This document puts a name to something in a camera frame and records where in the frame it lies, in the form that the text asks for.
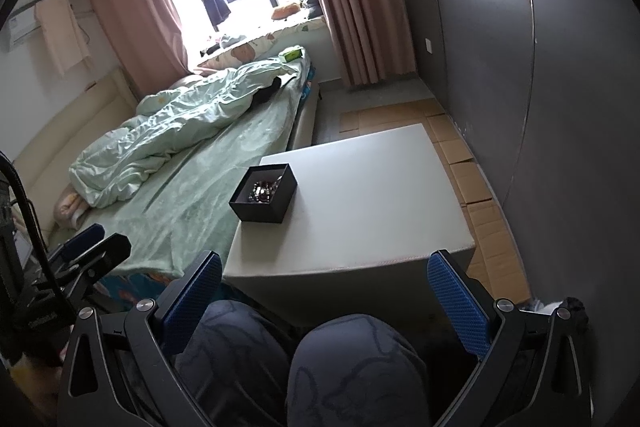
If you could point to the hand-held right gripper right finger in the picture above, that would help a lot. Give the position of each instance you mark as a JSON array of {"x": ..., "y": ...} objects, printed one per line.
[{"x": 457, "y": 307}]

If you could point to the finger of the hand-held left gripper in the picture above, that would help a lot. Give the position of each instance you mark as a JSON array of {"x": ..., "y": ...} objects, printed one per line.
[
  {"x": 102, "y": 254},
  {"x": 82, "y": 237}
]

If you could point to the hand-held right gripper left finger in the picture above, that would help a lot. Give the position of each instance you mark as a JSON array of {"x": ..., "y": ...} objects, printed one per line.
[{"x": 195, "y": 302}]

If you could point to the black jewelry box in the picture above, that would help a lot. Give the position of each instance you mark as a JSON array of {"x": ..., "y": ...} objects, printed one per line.
[{"x": 265, "y": 209}]

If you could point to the pink pillow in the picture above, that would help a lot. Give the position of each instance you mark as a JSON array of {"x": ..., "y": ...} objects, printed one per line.
[{"x": 67, "y": 207}]

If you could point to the person's left leg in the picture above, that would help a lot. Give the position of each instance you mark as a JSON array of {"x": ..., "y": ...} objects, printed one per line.
[{"x": 230, "y": 357}]

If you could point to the bed with green sheet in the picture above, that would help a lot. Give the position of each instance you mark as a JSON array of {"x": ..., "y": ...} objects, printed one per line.
[{"x": 200, "y": 187}]

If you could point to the cream padded headboard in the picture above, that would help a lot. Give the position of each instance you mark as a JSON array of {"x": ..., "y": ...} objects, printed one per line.
[{"x": 75, "y": 122}]

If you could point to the person's knees in grey trousers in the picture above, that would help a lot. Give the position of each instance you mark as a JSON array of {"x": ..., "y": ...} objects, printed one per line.
[{"x": 355, "y": 367}]

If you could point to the flattened cardboard sheets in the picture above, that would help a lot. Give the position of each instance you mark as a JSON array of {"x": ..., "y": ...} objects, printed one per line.
[{"x": 470, "y": 177}]

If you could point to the light green quilt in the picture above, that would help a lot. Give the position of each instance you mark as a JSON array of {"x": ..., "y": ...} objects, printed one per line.
[{"x": 180, "y": 127}]

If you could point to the beige hanging towel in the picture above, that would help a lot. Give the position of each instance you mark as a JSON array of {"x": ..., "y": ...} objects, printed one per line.
[{"x": 62, "y": 32}]

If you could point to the black cloth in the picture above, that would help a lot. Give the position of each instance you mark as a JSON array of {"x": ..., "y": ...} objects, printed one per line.
[{"x": 265, "y": 93}]

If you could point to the white air conditioner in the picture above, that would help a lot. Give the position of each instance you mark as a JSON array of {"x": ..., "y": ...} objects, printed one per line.
[{"x": 22, "y": 24}]

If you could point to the pink curtain beside air conditioner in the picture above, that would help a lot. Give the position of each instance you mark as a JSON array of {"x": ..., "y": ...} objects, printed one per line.
[{"x": 140, "y": 17}]

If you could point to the grey wardrobe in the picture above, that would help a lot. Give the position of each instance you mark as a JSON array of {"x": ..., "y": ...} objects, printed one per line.
[{"x": 575, "y": 82}]

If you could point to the printed window seat cushion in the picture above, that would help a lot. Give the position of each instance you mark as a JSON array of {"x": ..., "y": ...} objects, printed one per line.
[{"x": 260, "y": 44}]

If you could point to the green tissue box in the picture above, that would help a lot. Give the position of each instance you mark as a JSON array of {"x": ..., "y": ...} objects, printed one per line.
[{"x": 291, "y": 55}]

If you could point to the orange plush toy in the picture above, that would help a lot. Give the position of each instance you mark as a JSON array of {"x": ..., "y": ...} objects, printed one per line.
[{"x": 285, "y": 11}]

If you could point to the white wall socket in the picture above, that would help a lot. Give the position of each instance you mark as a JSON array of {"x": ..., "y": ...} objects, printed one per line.
[{"x": 429, "y": 46}]

